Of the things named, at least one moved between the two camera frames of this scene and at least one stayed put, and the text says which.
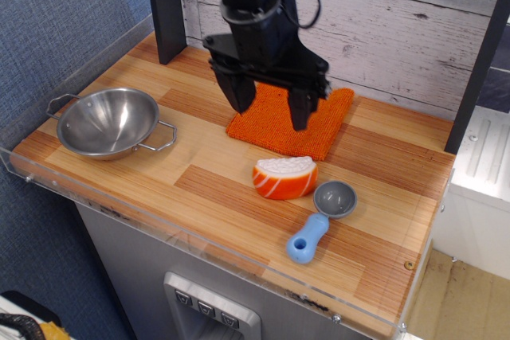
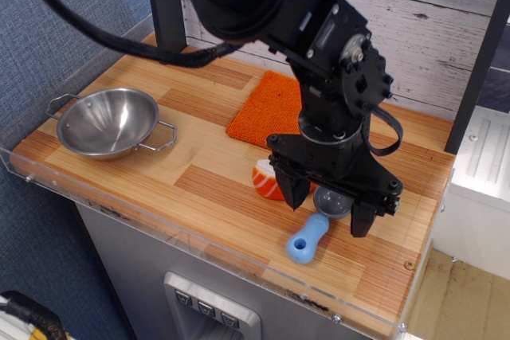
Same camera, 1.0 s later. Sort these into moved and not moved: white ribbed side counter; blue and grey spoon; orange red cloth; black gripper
Moved: black gripper
Not moved: orange red cloth; blue and grey spoon; white ribbed side counter
